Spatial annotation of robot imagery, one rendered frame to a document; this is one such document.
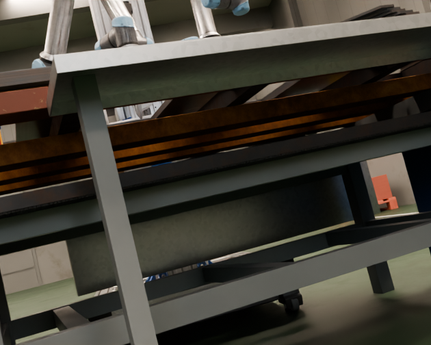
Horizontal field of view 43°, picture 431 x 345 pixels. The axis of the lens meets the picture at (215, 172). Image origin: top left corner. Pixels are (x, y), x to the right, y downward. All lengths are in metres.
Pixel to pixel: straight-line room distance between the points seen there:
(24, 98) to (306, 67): 0.66
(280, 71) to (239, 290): 0.52
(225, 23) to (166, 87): 10.63
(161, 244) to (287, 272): 0.78
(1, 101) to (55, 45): 1.13
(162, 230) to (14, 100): 0.96
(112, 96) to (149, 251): 0.94
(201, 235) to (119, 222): 1.10
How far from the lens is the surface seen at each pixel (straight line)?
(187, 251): 2.04
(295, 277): 1.34
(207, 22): 2.62
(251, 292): 1.29
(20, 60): 11.45
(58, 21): 2.31
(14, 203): 1.12
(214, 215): 2.08
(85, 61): 0.91
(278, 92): 1.95
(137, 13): 2.72
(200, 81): 1.23
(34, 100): 1.22
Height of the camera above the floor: 0.43
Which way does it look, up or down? 5 degrees up
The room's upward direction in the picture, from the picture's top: 14 degrees counter-clockwise
